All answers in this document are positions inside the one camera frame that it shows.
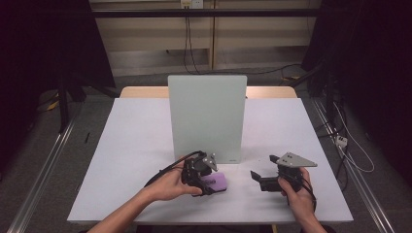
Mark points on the aluminium floor rail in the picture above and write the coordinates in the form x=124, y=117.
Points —
x=42, y=168
x=362, y=187

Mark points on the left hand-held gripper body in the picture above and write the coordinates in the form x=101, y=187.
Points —
x=197, y=170

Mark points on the person's right hand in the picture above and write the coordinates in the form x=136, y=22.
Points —
x=296, y=200

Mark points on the black horizontal metal bar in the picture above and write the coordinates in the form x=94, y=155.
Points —
x=259, y=13

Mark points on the white power strip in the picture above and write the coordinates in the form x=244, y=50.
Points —
x=341, y=141

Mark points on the yellow floor tape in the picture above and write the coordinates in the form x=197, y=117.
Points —
x=52, y=106

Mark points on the purple whiteboard eraser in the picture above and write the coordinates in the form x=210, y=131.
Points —
x=217, y=182

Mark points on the white wall socket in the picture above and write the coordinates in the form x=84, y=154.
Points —
x=191, y=3

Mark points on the wooden vertical post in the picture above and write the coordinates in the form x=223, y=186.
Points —
x=212, y=35

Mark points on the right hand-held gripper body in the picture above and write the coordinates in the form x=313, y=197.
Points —
x=290, y=171

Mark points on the glass whiteboard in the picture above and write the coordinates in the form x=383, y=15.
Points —
x=207, y=116

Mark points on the wooden table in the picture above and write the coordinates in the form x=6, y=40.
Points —
x=142, y=92

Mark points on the black metal stand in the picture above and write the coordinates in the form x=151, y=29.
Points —
x=63, y=106

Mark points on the black curtain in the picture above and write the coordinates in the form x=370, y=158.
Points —
x=372, y=64
x=48, y=39

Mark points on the white table mat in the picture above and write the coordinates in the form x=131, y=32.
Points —
x=136, y=136

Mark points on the black pen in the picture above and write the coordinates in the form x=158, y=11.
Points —
x=87, y=137

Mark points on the person's left hand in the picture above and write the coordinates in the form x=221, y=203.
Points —
x=168, y=186

